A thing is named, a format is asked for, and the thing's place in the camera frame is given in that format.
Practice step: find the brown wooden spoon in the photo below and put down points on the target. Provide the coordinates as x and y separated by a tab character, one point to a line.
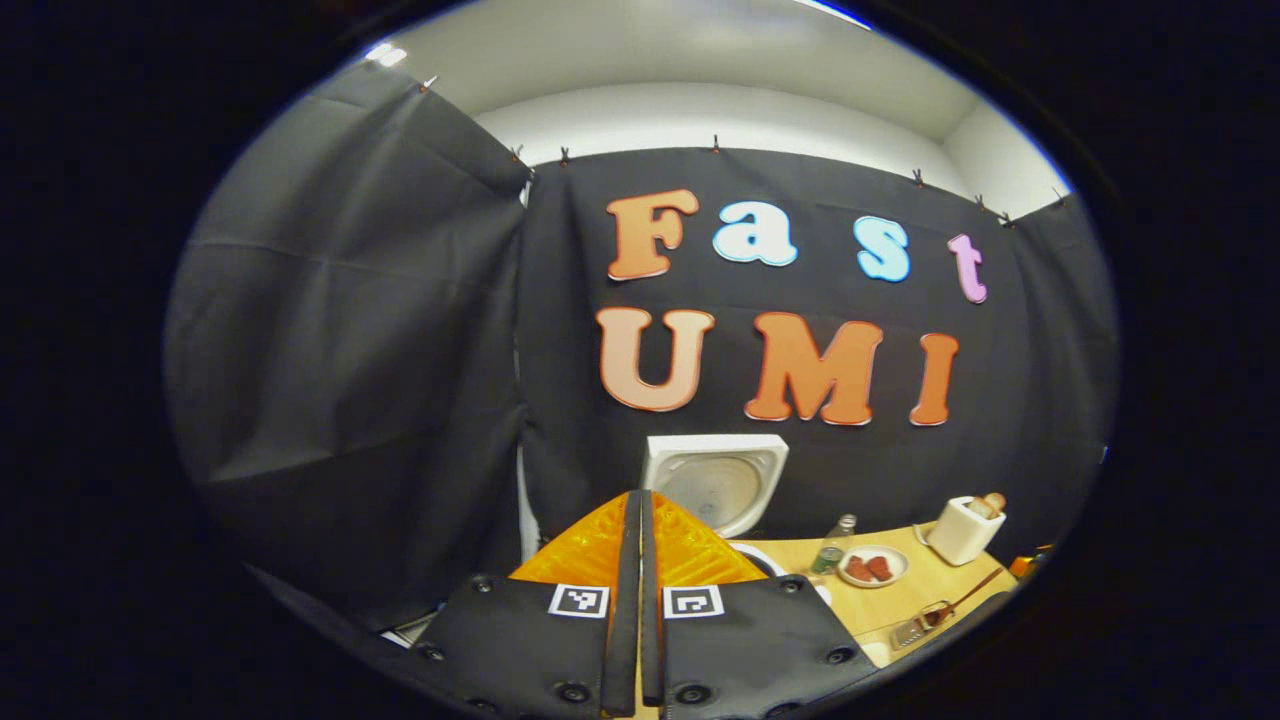
965	595

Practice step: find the white round plate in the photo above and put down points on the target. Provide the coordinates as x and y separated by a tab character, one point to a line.
895	575

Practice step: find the red meat piece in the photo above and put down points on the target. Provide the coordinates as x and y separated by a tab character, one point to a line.
859	569
880	567

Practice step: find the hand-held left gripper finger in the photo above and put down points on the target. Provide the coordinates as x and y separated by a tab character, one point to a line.
650	620
625	620

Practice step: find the black backdrop cloth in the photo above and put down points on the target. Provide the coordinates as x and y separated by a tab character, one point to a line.
350	350

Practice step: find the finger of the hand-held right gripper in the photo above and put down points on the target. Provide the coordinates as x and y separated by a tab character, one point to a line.
1030	563

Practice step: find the clear plastic water bottle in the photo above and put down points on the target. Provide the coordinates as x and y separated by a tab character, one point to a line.
828	555

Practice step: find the white toaster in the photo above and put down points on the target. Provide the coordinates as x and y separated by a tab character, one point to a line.
960	535

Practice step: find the toasted bread slice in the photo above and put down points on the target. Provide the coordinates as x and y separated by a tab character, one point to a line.
996	501
978	508

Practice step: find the white rice cooker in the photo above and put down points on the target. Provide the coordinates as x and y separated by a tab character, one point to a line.
715	480

